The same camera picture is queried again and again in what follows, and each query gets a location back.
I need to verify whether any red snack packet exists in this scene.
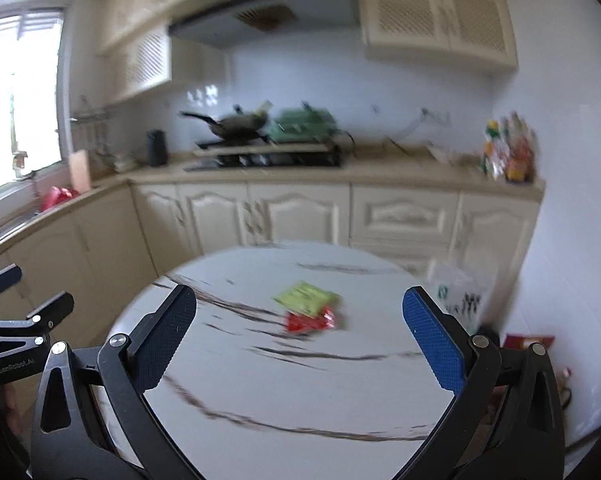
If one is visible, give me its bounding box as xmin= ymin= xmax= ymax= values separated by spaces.
xmin=284 ymin=307 xmax=337 ymax=335

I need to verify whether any red plastic item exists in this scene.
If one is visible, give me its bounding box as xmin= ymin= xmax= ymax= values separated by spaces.
xmin=40 ymin=186 xmax=80 ymax=211

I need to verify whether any green snack packet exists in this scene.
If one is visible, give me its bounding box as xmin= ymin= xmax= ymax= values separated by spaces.
xmin=272 ymin=281 xmax=341 ymax=318

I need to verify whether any green electric cooker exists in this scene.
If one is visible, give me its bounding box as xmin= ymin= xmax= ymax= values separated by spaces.
xmin=270 ymin=107 xmax=338 ymax=143

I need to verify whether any printed white plastic bag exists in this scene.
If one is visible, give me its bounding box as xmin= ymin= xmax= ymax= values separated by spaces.
xmin=425 ymin=260 xmax=498 ymax=331

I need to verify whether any metal utensil rack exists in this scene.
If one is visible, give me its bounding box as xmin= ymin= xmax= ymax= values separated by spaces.
xmin=70 ymin=95 xmax=126 ymax=161

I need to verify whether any wooden cutting board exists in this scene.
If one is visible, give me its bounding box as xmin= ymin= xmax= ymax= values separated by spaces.
xmin=69 ymin=150 xmax=92 ymax=193

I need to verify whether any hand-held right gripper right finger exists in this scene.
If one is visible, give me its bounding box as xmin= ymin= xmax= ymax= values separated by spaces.
xmin=393 ymin=286 xmax=566 ymax=480

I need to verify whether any grey range hood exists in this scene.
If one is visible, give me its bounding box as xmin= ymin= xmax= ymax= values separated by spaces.
xmin=168 ymin=0 xmax=361 ymax=51

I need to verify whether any metal faucet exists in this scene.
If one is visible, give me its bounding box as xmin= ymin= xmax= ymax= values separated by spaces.
xmin=11 ymin=150 xmax=38 ymax=181

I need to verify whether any cream lower kitchen cabinet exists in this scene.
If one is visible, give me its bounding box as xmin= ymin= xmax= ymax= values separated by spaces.
xmin=0 ymin=182 xmax=201 ymax=356
xmin=130 ymin=182 xmax=543 ymax=311

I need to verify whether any beige kitchen countertop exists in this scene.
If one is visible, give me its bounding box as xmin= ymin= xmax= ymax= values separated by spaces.
xmin=0 ymin=145 xmax=546 ymax=261

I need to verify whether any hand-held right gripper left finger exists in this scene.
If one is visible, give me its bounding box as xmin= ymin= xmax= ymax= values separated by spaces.
xmin=28 ymin=284 xmax=206 ymax=480

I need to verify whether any kitchen window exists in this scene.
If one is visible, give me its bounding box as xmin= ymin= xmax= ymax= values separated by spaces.
xmin=0 ymin=7 xmax=66 ymax=201

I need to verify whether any black gas stove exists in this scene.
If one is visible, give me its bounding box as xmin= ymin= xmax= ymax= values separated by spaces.
xmin=185 ymin=152 xmax=343 ymax=171

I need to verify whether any black wok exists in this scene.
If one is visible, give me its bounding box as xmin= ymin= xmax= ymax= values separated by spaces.
xmin=179 ymin=107 xmax=271 ymax=143

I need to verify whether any white wall socket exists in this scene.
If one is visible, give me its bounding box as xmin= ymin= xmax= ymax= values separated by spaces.
xmin=417 ymin=107 xmax=451 ymax=126

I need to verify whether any cream kitchen cabinet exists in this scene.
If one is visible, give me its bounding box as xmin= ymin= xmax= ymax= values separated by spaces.
xmin=98 ymin=0 xmax=288 ymax=106
xmin=353 ymin=0 xmax=521 ymax=73
xmin=0 ymin=182 xmax=201 ymax=356
xmin=130 ymin=182 xmax=543 ymax=311

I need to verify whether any flat red box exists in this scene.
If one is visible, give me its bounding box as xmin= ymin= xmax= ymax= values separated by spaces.
xmin=503 ymin=332 xmax=556 ymax=353

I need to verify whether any black power cable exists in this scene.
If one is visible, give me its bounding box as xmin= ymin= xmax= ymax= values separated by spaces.
xmin=337 ymin=115 xmax=431 ymax=156

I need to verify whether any cream upper kitchen cabinet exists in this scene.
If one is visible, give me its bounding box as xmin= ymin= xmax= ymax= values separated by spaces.
xmin=98 ymin=0 xmax=288 ymax=106
xmin=353 ymin=0 xmax=521 ymax=73

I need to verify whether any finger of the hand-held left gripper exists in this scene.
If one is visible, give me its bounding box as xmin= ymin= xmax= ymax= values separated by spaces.
xmin=0 ymin=292 xmax=75 ymax=351
xmin=0 ymin=264 xmax=24 ymax=318

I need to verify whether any group of condiment bottles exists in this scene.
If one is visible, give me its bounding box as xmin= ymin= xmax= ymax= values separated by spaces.
xmin=483 ymin=112 xmax=538 ymax=183

